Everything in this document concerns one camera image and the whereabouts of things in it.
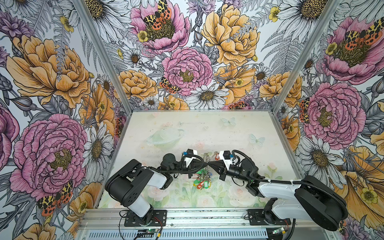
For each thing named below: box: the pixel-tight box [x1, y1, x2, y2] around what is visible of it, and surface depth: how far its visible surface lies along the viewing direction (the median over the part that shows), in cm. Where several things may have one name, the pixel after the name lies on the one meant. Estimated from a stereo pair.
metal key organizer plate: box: [204, 152, 212, 181], surface depth 81 cm
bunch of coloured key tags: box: [192, 168, 213, 190], surface depth 84 cm
